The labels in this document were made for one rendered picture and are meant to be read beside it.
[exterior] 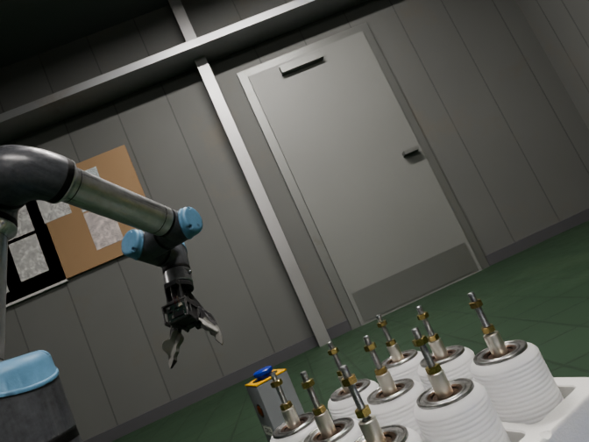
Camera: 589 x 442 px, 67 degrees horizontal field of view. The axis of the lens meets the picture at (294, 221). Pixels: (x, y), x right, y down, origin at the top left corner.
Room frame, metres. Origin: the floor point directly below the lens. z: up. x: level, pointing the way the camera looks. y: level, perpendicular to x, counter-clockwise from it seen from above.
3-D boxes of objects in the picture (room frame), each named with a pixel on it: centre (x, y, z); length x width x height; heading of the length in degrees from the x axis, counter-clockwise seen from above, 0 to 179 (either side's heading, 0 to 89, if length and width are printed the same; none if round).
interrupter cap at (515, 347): (0.66, -0.19, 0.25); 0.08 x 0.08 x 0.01
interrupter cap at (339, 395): (0.80, 0.03, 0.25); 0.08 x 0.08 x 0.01
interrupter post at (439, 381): (0.60, -0.08, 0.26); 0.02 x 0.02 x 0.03
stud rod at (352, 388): (0.54, 0.02, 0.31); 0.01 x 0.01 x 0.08
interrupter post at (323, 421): (0.64, 0.08, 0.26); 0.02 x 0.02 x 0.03
